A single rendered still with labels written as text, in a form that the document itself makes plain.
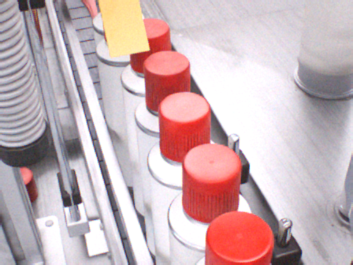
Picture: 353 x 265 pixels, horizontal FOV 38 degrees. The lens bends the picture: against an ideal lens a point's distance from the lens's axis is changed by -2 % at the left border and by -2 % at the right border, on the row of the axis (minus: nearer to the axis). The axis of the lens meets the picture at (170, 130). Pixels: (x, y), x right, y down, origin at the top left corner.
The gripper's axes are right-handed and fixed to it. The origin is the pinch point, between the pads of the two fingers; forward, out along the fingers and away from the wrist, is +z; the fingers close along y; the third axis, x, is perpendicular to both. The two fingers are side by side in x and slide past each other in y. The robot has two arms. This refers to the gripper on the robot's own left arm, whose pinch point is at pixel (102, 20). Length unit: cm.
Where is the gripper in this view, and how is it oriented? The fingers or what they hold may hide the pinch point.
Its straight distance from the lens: 74.0
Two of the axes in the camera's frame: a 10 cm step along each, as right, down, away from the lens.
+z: 2.3, 9.7, 0.5
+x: -2.2, 0.0, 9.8
